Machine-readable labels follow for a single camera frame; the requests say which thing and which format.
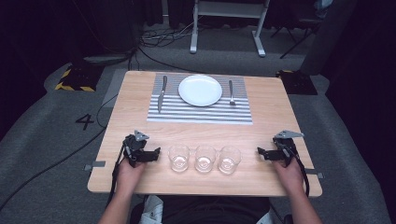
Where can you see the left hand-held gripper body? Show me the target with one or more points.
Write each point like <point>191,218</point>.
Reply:
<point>136,146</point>

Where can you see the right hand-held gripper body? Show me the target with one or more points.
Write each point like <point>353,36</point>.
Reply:
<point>285,146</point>

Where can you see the person's left hand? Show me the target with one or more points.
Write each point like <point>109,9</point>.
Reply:
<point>129,175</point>

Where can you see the person's right hand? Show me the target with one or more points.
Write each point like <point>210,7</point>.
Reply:
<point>291,177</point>

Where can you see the clear drinking glass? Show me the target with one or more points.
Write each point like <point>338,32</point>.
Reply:
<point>205,159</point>
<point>179,158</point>
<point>229,160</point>

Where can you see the person's white printed clothing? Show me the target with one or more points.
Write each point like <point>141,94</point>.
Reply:
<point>152,210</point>

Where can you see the silver table knife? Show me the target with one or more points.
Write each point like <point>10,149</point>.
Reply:
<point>161,95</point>

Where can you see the grey striped placemat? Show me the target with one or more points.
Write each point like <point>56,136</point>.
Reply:
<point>199,113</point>

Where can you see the silver fork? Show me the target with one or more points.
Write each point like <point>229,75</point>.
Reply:
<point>231,91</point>

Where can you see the white round plate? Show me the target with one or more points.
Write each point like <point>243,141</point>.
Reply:
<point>200,90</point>

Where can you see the person's dark trousers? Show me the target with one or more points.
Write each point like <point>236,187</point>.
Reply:
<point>214,210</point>

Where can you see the black tripod stand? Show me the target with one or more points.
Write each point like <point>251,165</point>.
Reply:
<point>295,34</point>

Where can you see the grey curtain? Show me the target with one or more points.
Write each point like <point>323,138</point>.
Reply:
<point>327,34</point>

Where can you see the black yellow striped base plate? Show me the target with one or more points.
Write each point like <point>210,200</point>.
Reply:
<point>77,79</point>

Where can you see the white metal stand frame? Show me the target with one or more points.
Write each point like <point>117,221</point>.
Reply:
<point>229,9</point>

